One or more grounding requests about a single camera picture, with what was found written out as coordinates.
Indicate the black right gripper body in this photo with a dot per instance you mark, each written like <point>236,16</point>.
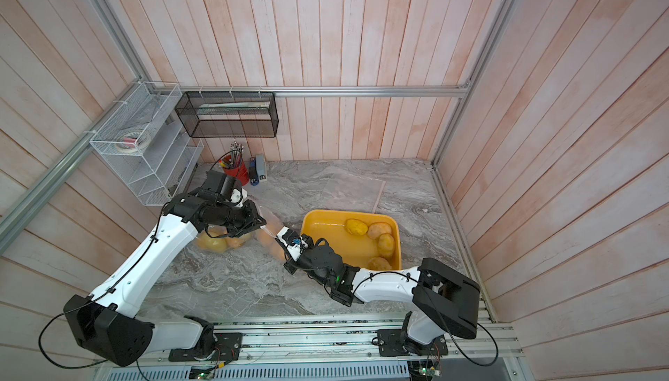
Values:
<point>311,267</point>

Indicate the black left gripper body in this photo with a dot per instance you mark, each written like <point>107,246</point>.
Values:
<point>237,219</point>

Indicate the clear zipper bag pink zip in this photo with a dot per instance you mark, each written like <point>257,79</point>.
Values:
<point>214,239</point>

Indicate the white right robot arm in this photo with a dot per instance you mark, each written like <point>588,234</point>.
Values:
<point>446,299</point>

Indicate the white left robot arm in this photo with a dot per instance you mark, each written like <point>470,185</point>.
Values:
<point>105,322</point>

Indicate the clear zipper bag pink dots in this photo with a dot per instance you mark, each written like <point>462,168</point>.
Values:
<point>345,191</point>

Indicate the red pen cup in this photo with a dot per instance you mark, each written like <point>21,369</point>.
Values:
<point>239,172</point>

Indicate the large yellow potato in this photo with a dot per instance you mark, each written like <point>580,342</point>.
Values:
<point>356,227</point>

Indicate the blue black stapler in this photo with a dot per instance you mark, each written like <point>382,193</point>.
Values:
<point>252,172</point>

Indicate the yellow plastic tray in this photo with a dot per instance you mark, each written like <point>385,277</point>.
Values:
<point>361,251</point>

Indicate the brown potato back right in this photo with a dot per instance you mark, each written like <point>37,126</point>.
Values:
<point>378,229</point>

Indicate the tape roll on shelf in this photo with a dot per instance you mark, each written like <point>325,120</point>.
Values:
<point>133,142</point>

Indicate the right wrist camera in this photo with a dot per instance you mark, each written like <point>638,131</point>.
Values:
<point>290,237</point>

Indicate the black mesh wall basket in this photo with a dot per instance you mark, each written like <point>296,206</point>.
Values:
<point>228,114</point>

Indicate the white wire shelf rack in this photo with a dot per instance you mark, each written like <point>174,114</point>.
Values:
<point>165,167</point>

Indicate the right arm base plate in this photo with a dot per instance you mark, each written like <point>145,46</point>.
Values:
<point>410,342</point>

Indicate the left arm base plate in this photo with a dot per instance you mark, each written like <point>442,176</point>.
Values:
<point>223,347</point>

